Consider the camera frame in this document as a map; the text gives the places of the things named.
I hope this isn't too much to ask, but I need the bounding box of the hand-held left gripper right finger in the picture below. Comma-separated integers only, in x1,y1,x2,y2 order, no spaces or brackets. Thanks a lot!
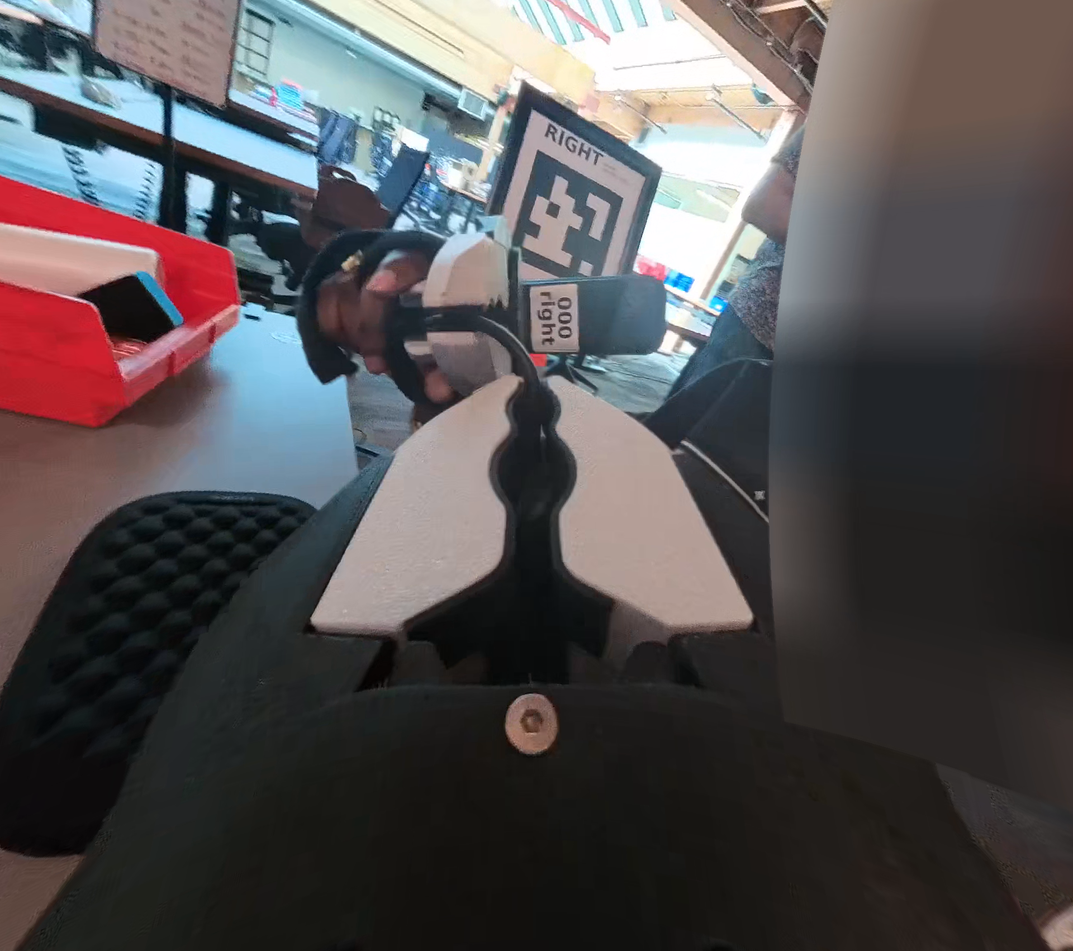
549,377,756,686

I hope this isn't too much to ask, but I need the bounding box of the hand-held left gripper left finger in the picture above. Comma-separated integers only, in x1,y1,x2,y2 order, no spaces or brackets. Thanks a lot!
310,374,516,642

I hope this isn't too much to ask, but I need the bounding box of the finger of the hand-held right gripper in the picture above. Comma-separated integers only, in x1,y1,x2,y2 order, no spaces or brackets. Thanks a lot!
428,325,518,394
421,230,516,311

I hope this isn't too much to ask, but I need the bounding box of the black looped object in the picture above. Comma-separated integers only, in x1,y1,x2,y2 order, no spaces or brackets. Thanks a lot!
394,301,580,541

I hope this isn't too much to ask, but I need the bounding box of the blue and black foam block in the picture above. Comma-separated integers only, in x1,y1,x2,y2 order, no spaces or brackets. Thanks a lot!
79,270,186,342

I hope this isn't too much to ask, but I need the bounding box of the red plastic bin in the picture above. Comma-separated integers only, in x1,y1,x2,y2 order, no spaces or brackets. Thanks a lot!
0,175,244,428

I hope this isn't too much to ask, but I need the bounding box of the white bottle with black cap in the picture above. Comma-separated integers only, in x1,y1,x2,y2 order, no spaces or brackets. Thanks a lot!
0,224,162,298

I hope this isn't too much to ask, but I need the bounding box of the person's right hand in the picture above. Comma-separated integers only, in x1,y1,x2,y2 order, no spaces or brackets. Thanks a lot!
321,255,459,405

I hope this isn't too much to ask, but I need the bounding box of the tag poster on black stand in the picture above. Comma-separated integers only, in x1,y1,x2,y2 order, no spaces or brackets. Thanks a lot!
485,79,663,282

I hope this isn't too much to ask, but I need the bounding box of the black office chair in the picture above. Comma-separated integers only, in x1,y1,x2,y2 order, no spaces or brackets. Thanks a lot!
376,145,433,216

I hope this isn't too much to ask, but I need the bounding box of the brown office chair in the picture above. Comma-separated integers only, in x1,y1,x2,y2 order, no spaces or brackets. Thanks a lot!
285,165,395,290

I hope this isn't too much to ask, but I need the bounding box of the wooden office desk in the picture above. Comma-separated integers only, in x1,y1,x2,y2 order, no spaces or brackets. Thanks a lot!
0,69,324,231

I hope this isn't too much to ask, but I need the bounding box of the whiteboard on black stand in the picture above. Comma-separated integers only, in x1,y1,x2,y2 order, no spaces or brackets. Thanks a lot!
92,0,250,231

